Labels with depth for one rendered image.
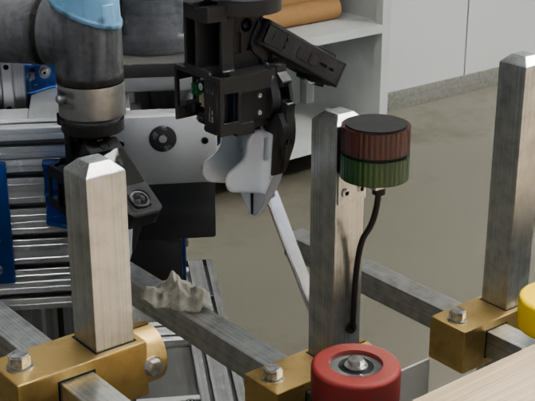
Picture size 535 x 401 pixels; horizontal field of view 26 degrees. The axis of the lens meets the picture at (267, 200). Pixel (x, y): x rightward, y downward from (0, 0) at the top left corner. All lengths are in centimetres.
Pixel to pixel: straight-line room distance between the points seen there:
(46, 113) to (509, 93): 69
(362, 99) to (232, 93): 329
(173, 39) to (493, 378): 70
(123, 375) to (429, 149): 355
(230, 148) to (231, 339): 20
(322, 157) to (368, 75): 321
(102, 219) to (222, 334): 33
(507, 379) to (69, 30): 58
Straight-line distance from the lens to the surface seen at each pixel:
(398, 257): 348
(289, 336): 301
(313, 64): 107
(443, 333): 125
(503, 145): 122
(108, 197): 89
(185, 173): 146
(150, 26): 153
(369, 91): 425
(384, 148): 98
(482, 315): 126
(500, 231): 125
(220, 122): 101
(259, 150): 106
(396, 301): 134
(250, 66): 104
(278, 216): 112
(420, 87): 498
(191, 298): 124
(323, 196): 105
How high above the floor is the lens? 141
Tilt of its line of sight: 21 degrees down
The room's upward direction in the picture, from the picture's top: straight up
